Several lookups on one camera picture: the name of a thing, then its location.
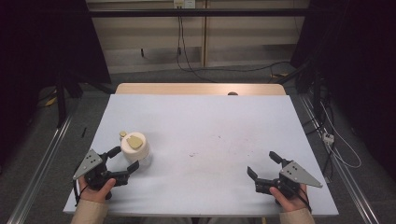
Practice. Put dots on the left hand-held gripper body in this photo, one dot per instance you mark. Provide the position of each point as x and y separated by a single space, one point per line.
93 172

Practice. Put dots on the small dark knob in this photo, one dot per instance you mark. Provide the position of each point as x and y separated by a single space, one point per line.
232 93

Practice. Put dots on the black curtain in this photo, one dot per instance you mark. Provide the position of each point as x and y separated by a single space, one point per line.
40 40
358 53

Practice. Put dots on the glass jar with cream lid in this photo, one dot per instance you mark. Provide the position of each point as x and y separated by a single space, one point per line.
137 152

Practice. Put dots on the black horizontal bar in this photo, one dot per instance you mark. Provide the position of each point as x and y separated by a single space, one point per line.
199 12

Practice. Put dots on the white wall socket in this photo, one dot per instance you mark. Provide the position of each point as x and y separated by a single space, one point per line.
184 3

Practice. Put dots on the wooden table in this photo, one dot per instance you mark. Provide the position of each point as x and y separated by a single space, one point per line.
186 88

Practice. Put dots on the small black stick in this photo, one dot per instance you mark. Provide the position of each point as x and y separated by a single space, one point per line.
83 132

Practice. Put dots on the white table board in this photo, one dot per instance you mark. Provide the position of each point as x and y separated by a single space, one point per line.
202 124

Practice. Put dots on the person's right hand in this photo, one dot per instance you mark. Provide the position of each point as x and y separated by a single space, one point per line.
292 203

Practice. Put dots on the person's left hand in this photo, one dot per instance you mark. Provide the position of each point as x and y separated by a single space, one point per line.
95 196

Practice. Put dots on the aluminium rail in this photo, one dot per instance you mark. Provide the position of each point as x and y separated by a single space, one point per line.
345 174
40 168

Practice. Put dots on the yellow floor tape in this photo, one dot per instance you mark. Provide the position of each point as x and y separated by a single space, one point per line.
51 101

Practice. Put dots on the white power strip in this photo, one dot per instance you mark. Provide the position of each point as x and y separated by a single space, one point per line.
328 137

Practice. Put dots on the black metal stand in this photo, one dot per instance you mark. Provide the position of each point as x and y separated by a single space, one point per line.
61 102

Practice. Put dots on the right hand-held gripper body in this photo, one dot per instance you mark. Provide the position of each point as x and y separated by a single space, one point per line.
294 175

